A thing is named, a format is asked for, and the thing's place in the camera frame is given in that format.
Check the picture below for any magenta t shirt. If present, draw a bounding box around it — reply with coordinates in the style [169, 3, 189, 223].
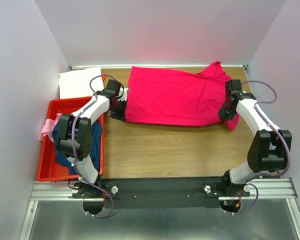
[125, 61, 231, 127]

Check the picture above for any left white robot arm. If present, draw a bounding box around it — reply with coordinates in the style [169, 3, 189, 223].
[52, 78, 129, 198]

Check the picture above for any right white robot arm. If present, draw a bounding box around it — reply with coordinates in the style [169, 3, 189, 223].
[217, 79, 292, 196]

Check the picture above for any navy blue t shirt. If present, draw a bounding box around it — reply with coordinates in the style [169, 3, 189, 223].
[54, 115, 105, 175]

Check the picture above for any folded white t shirt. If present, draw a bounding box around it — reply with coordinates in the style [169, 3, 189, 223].
[58, 67, 102, 99]

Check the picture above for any light pink t shirt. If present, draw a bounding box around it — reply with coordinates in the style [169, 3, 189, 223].
[38, 113, 62, 143]

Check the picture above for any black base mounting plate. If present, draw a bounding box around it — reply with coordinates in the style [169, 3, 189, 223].
[72, 177, 250, 216]

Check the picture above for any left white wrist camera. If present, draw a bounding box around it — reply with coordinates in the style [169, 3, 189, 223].
[117, 87, 130, 102]

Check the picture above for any aluminium frame rail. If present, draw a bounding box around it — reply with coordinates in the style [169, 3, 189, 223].
[20, 178, 300, 240]

